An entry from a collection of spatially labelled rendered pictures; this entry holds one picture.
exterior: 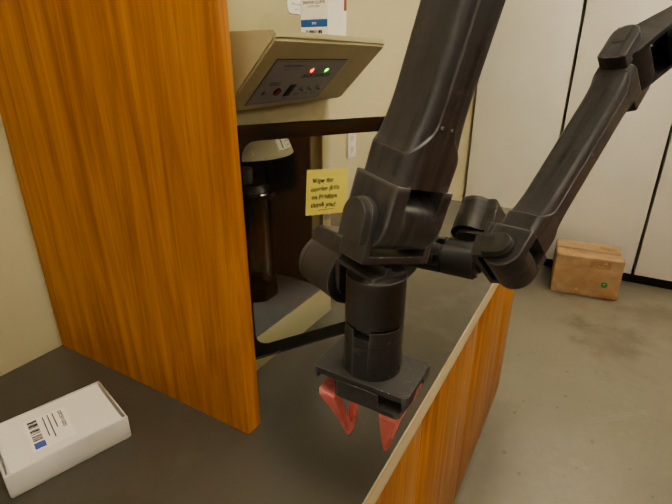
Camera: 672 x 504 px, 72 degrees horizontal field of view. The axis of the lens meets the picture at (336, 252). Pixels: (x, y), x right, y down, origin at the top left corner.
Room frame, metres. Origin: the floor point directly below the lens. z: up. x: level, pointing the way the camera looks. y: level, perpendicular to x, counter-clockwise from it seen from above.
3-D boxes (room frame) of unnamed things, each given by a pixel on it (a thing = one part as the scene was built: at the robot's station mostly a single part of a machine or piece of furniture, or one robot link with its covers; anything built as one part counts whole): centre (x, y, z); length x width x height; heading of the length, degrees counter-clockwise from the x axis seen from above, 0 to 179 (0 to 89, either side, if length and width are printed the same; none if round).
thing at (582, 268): (2.91, -1.73, 0.14); 0.41 x 0.33 x 0.29; 66
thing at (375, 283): (0.39, -0.03, 1.27); 0.07 x 0.06 x 0.07; 33
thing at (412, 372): (0.39, -0.04, 1.21); 0.10 x 0.07 x 0.07; 60
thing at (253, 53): (0.78, 0.04, 1.46); 0.32 x 0.12 x 0.10; 150
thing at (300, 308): (0.74, 0.03, 1.19); 0.30 x 0.01 x 0.40; 118
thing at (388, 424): (0.39, -0.04, 1.14); 0.07 x 0.07 x 0.09; 60
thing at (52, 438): (0.54, 0.41, 0.96); 0.16 x 0.12 x 0.04; 135
